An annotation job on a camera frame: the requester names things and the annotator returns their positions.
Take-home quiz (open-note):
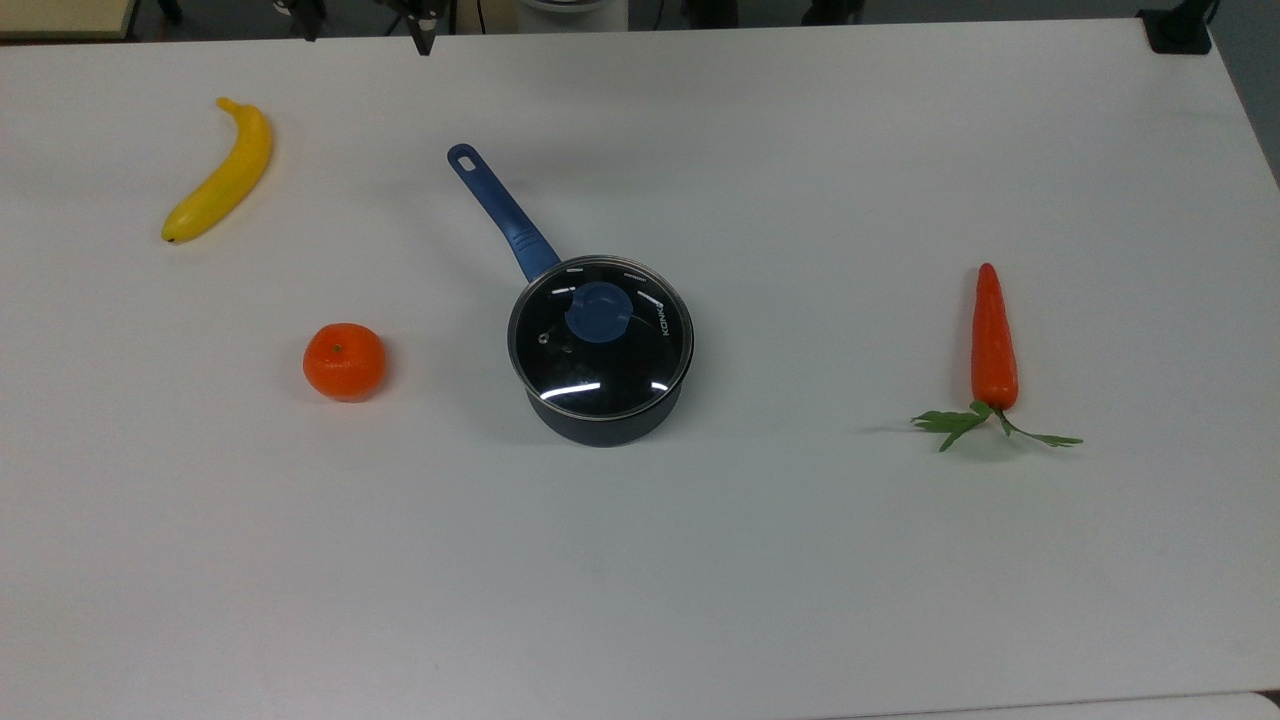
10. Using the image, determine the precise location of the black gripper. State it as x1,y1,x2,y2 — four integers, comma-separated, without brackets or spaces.
386,0,457,57

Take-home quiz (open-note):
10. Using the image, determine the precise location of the glass lid with blue knob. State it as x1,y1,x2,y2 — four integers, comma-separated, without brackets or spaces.
507,255,695,421

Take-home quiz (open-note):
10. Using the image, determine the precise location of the yellow banana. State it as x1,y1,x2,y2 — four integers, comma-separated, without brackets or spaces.
161,96,274,245

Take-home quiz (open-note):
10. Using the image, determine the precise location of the orange tangerine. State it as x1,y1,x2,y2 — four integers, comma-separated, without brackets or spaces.
302,322,388,404

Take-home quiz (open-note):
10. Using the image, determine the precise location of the wooden side table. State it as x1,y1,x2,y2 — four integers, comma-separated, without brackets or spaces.
0,0,142,42

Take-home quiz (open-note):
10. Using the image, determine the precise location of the orange carrot with green leaves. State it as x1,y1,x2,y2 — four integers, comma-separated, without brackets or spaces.
910,262,1085,454

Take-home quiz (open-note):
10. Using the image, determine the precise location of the black table clamp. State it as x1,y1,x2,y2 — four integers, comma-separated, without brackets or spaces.
1137,0,1217,56

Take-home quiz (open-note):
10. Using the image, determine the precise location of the dark saucepan with blue handle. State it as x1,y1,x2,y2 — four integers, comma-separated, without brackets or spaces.
446,143,695,448

